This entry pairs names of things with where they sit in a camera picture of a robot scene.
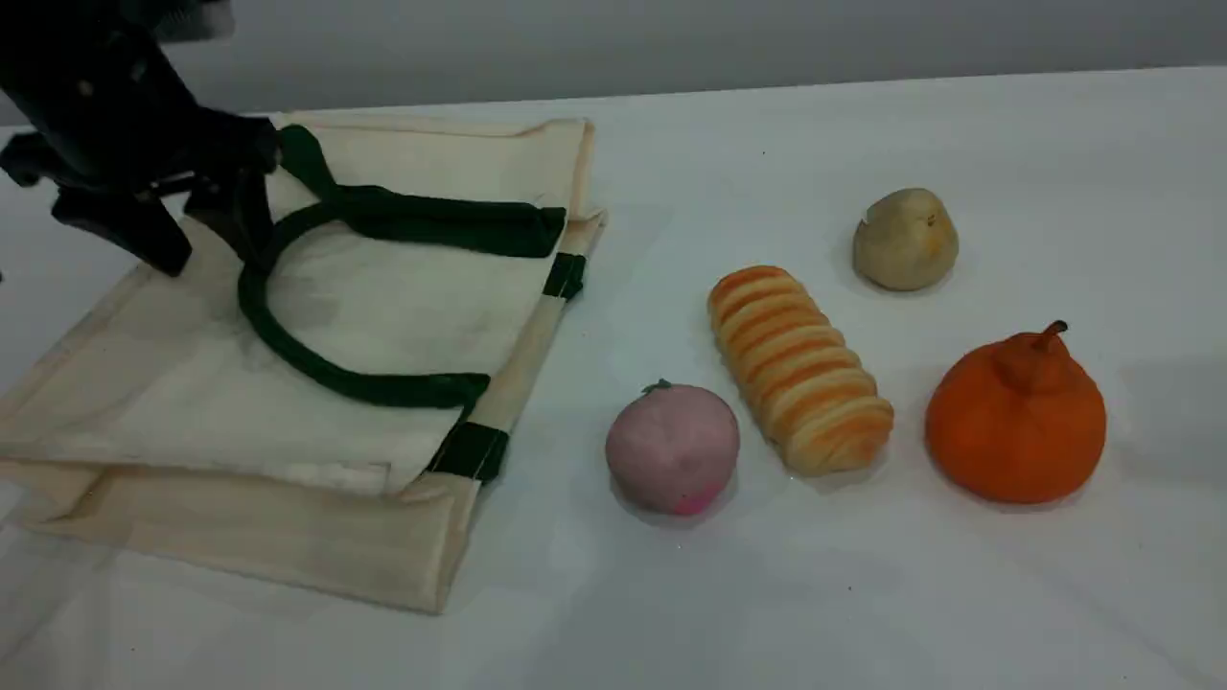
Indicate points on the pink round peach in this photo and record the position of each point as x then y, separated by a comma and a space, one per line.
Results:
671, 450

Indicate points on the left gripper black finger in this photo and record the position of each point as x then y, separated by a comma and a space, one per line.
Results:
240, 216
125, 230

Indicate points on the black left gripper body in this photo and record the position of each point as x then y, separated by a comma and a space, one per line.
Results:
105, 105

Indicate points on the beige potato toy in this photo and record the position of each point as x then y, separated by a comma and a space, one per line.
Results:
906, 240

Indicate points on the long ridged golden bread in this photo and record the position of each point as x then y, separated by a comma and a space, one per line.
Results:
800, 369

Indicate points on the orange tangerine with stem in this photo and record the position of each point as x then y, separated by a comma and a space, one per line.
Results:
1016, 426

